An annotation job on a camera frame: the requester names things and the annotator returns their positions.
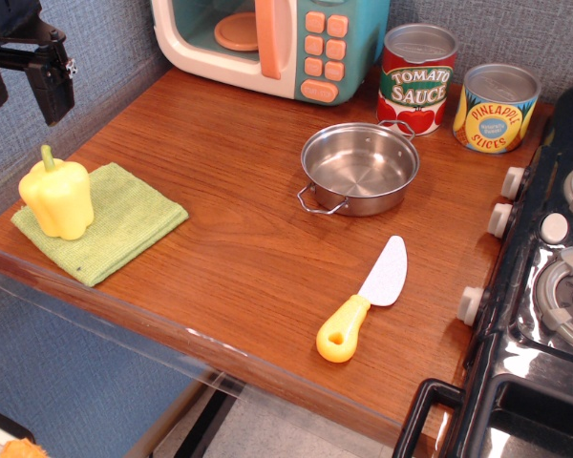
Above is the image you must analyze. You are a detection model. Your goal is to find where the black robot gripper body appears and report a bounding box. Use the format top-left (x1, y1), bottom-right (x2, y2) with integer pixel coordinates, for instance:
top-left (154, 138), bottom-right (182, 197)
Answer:
top-left (0, 0), bottom-right (76, 79)

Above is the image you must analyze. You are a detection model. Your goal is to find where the small stainless steel pot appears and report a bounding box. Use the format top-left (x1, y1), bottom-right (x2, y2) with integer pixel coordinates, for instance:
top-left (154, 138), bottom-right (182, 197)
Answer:
top-left (297, 120), bottom-right (420, 217)

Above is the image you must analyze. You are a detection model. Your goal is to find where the green folded cloth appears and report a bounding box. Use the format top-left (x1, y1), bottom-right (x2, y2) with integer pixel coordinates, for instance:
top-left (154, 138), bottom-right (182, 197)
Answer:
top-left (11, 163), bottom-right (189, 287)

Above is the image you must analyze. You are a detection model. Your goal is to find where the orange microwave turntable plate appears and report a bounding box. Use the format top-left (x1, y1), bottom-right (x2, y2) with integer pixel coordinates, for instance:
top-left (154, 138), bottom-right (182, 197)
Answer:
top-left (214, 11), bottom-right (258, 52)

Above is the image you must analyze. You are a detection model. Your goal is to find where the toy microwave teal and cream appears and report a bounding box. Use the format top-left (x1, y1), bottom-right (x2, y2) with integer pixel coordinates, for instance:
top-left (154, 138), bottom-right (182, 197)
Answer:
top-left (151, 1), bottom-right (390, 106)

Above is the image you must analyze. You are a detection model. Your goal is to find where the yellow toy bell pepper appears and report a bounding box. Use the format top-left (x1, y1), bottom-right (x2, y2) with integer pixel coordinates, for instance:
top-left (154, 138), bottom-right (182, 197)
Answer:
top-left (18, 144), bottom-right (95, 240)

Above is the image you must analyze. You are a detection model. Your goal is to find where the orange object at corner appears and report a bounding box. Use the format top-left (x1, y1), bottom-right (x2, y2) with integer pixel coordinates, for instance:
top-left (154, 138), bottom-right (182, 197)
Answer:
top-left (0, 438), bottom-right (49, 458)

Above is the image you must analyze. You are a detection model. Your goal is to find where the tomato sauce can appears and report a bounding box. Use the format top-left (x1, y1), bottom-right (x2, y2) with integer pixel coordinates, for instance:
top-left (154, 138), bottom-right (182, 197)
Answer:
top-left (376, 23), bottom-right (458, 135)

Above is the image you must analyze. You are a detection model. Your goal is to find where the pineapple slices can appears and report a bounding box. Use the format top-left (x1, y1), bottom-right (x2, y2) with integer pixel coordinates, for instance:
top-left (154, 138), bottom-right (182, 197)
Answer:
top-left (453, 63), bottom-right (541, 155)

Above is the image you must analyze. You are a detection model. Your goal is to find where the grey stove knob middle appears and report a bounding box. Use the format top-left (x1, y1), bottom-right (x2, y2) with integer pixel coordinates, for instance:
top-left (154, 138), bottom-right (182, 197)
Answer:
top-left (487, 203), bottom-right (513, 239)

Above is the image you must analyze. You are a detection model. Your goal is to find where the grey stove knob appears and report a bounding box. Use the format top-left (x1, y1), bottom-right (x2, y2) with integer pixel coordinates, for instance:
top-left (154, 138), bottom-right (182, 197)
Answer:
top-left (500, 167), bottom-right (526, 200)
top-left (456, 286), bottom-right (484, 326)
top-left (487, 203), bottom-right (513, 239)

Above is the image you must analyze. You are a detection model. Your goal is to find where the grey stove knob lower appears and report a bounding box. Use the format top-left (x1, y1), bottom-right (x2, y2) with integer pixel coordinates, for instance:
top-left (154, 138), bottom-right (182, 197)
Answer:
top-left (456, 286), bottom-right (484, 326)

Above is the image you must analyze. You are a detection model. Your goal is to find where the grey stove knob upper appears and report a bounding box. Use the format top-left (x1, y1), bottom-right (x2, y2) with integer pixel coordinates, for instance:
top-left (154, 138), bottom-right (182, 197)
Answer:
top-left (500, 167), bottom-right (526, 200)

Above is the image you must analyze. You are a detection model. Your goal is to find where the black toy stove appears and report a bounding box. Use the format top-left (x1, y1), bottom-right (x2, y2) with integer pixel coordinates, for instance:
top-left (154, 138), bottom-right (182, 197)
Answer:
top-left (393, 87), bottom-right (573, 457)

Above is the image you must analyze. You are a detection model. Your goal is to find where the toy knife yellow handle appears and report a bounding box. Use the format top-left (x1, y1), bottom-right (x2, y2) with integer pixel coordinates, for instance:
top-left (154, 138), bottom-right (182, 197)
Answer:
top-left (315, 236), bottom-right (408, 364)

